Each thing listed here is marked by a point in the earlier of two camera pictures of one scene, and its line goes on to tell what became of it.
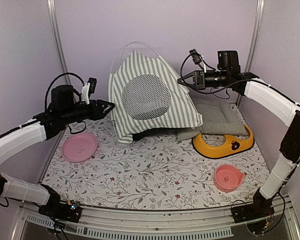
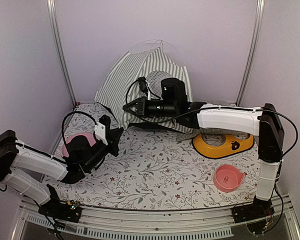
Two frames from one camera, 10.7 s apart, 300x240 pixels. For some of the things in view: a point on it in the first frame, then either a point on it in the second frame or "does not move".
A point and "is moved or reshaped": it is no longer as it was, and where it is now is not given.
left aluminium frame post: (52, 12) does not move
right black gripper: (199, 81) → (142, 107)
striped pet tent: (149, 101) is moved or reshaped
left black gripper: (99, 114) → (113, 137)
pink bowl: (227, 178) does not move
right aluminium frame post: (254, 40) does not move
